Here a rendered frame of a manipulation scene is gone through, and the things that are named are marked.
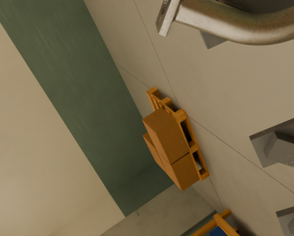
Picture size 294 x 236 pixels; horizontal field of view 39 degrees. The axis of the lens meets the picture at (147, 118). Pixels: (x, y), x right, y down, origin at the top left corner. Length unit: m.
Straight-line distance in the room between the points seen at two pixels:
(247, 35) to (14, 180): 7.13
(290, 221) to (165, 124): 4.33
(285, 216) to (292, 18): 0.32
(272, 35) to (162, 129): 4.52
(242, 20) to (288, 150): 0.19
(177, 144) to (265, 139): 4.62
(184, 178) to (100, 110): 2.37
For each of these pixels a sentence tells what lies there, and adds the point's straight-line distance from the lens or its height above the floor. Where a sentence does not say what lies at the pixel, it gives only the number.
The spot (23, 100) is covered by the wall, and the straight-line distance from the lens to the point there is 6.85.
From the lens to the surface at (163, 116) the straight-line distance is 5.05.
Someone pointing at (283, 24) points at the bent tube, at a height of 1.10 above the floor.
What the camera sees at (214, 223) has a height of 0.29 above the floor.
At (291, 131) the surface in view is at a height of 1.09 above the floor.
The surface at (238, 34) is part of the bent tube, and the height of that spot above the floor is 1.14.
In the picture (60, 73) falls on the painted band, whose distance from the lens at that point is 6.82.
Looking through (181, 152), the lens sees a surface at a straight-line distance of 5.23.
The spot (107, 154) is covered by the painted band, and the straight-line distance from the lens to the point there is 7.69.
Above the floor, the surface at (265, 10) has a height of 1.09.
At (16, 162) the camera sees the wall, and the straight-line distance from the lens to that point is 7.28.
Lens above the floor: 1.32
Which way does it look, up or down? 10 degrees down
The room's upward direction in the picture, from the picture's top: 123 degrees counter-clockwise
